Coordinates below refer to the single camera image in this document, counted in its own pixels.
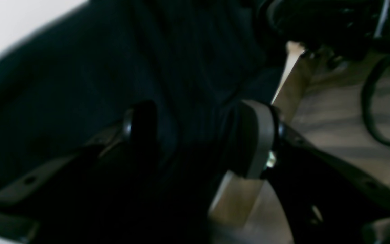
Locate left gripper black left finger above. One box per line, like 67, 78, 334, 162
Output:
0, 100, 158, 244

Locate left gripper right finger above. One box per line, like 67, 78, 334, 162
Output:
236, 100, 390, 244

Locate black T-shirt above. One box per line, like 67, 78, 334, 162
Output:
0, 0, 286, 244

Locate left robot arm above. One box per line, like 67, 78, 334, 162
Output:
0, 0, 390, 244

